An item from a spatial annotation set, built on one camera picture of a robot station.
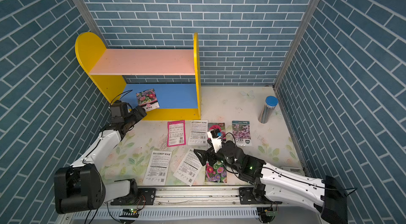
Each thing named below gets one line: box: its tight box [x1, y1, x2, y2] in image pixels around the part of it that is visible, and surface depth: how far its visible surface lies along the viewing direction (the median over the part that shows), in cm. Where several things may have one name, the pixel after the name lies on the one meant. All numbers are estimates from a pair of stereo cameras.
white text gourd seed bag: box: [188, 119, 208, 146], surface depth 98 cm
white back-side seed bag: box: [142, 150, 173, 186], surface depth 84 cm
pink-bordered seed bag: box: [167, 120, 187, 147], surface depth 97 cm
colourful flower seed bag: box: [205, 161, 228, 183], surface depth 82 cm
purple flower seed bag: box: [232, 120, 252, 147], surface depth 98 cm
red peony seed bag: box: [207, 122, 226, 138], surface depth 101 cm
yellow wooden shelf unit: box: [75, 32, 202, 121], surface depth 77 cm
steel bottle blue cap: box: [257, 95, 279, 124], surface depth 93 cm
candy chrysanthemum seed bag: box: [135, 88, 161, 112], surface depth 96 cm
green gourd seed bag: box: [172, 147, 203, 187], surface depth 84 cm
